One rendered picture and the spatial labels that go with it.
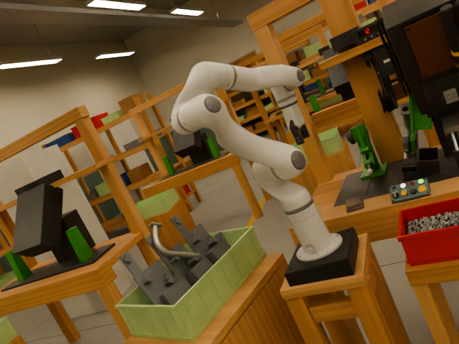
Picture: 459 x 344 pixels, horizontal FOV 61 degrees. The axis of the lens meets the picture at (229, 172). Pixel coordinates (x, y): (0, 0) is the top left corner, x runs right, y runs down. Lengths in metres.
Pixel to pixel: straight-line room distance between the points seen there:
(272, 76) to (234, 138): 0.30
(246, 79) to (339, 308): 0.90
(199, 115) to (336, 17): 1.19
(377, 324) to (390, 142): 1.08
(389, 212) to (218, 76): 0.91
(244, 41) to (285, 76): 10.89
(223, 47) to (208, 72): 11.22
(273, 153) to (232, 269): 0.65
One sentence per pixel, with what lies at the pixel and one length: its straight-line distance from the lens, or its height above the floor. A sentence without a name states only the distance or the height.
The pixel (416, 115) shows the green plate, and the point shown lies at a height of 1.18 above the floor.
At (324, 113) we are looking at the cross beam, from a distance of 2.40.
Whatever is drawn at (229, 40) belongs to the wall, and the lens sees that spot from 12.52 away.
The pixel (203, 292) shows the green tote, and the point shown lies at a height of 0.91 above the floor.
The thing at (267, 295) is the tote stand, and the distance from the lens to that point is 1.87.
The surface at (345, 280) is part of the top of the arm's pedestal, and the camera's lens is 1.48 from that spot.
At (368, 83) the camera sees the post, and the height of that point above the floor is 1.34.
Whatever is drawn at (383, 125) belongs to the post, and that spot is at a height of 1.10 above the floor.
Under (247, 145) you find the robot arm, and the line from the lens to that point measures 1.37.
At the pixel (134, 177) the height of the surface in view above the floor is 0.95.
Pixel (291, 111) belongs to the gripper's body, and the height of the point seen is 1.43.
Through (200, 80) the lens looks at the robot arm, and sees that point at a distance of 1.36.
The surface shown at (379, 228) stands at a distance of 1.83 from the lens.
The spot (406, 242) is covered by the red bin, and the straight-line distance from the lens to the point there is 1.48.
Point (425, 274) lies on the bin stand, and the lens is 1.52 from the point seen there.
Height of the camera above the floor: 1.60
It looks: 10 degrees down
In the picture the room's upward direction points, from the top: 25 degrees counter-clockwise
